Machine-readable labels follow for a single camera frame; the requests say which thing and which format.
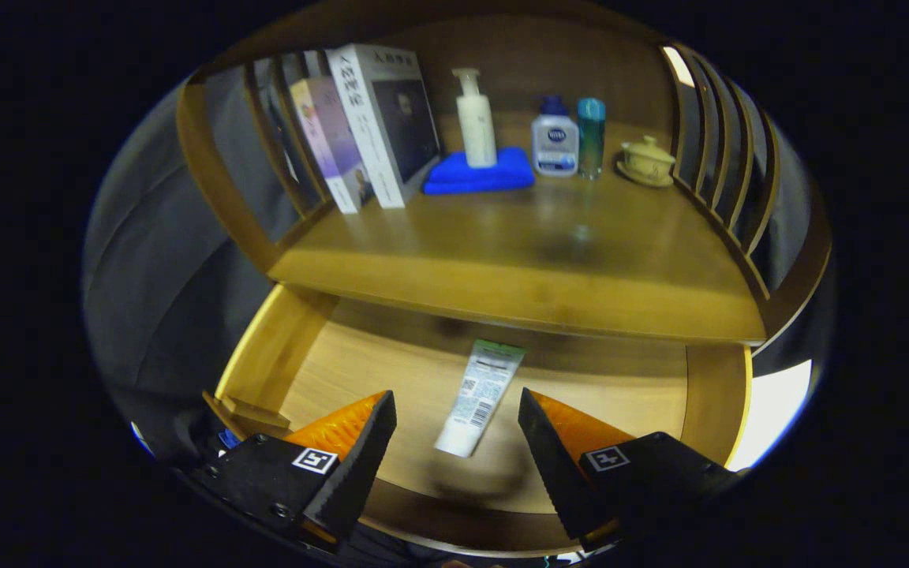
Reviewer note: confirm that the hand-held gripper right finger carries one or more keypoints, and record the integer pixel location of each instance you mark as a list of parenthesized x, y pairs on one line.
[(561, 481)]

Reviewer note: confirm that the white cleanser tube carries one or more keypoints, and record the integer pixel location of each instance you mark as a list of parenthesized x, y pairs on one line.
[(478, 398)]

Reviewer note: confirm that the white thick book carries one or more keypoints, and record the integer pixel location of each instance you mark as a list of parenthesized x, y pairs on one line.
[(375, 126)]

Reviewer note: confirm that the brown wooden cabinet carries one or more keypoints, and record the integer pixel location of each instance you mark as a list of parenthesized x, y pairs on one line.
[(565, 55)]

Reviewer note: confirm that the brown wooden drawer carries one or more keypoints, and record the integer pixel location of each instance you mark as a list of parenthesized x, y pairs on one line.
[(391, 371)]

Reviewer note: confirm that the teal slim bottle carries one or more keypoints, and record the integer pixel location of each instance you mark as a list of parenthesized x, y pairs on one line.
[(590, 138)]

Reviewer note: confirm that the wooden countertop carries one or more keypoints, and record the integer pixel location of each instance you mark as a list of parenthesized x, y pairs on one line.
[(549, 260)]

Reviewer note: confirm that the white bottle blue cap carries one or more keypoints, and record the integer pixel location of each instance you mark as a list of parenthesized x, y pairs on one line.
[(555, 146)]

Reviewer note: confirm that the purple book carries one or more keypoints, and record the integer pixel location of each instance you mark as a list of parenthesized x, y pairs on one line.
[(336, 150)]

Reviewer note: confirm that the beige lidded teacup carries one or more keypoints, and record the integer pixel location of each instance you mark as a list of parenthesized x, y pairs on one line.
[(648, 162)]

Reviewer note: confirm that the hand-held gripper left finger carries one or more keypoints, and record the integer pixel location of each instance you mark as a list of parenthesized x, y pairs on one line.
[(360, 473)]

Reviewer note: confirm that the blue folded cloth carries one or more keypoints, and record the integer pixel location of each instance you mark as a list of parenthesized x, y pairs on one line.
[(470, 180)]

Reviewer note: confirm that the white pump bottle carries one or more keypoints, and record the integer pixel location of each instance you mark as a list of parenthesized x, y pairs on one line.
[(476, 130)]

